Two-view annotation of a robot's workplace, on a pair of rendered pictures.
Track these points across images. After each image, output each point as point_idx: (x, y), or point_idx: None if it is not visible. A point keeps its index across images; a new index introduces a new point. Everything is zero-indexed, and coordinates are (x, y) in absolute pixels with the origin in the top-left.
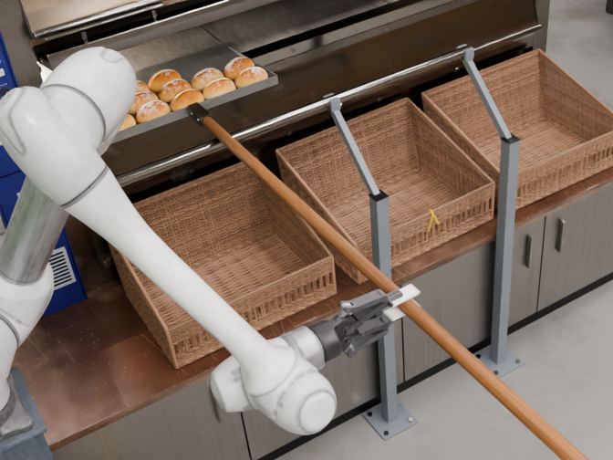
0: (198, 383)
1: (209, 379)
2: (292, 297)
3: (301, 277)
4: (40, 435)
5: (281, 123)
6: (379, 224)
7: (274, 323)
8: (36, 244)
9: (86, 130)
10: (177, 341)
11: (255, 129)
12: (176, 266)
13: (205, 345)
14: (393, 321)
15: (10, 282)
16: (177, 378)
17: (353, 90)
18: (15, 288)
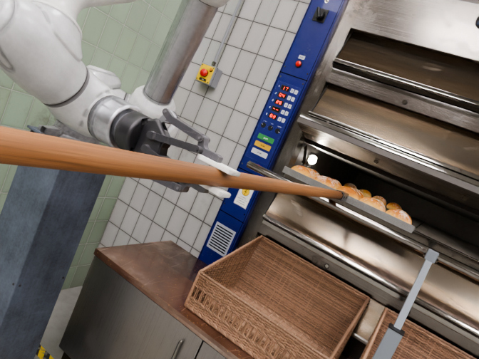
0: (179, 324)
1: (186, 330)
2: None
3: (296, 345)
4: None
5: (378, 229)
6: (376, 354)
7: (253, 357)
8: (157, 60)
9: None
10: (198, 285)
11: (358, 215)
12: None
13: (208, 312)
14: (192, 186)
15: (142, 90)
16: (176, 305)
17: (457, 261)
18: (140, 92)
